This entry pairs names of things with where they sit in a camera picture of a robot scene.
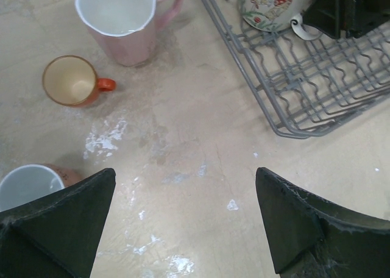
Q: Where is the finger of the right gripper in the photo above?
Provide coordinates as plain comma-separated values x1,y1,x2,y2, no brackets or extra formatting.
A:
303,0,389,39

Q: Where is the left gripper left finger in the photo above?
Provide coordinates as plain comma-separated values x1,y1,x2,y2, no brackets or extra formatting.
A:
1,168,116,277

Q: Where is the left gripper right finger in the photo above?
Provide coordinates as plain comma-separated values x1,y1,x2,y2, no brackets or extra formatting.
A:
255,168,389,277

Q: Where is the small salmon pink cup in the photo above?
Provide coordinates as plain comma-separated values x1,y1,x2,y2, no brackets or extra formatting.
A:
1,163,82,212

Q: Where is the cream white mug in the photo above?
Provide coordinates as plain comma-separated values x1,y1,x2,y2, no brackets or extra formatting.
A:
238,0,321,41

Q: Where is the small red-orange cup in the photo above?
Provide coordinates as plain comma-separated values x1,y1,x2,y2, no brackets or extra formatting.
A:
41,55,116,107

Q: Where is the pink faceted mug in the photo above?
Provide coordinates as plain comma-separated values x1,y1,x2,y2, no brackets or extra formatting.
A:
74,0,183,66

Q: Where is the grey wire dish rack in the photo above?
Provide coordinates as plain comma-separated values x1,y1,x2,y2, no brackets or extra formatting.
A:
201,0,389,139

